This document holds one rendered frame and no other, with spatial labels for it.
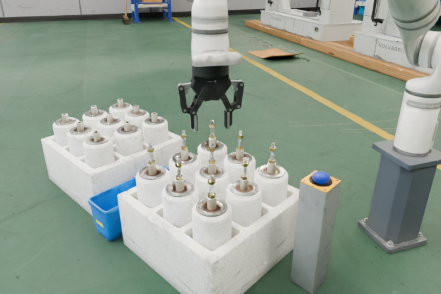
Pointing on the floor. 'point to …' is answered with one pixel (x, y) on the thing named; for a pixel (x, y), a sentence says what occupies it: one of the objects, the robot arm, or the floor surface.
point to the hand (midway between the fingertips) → (210, 123)
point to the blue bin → (109, 210)
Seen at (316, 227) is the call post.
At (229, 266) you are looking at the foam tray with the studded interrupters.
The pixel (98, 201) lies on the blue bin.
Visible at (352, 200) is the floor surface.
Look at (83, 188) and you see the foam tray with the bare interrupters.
